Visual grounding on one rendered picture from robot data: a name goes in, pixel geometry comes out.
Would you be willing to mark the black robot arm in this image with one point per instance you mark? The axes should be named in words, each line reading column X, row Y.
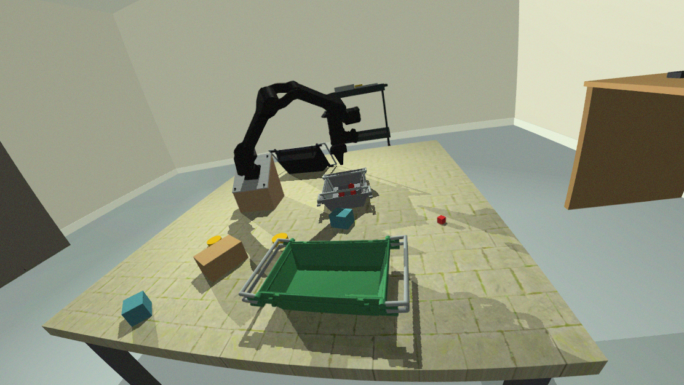
column 268, row 104

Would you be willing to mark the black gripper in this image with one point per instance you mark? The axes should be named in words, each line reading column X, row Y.
column 338, row 148

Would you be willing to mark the teal cube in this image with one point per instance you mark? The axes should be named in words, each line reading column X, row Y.
column 341, row 218
column 137, row 308

